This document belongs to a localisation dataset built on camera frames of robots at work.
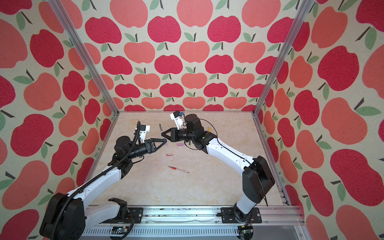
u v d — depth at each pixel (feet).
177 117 2.26
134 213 2.47
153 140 2.26
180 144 3.33
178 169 2.98
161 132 2.41
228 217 2.41
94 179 1.65
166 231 2.57
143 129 2.33
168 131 2.32
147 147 2.20
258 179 1.50
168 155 3.20
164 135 2.40
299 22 2.42
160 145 2.40
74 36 2.59
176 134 2.22
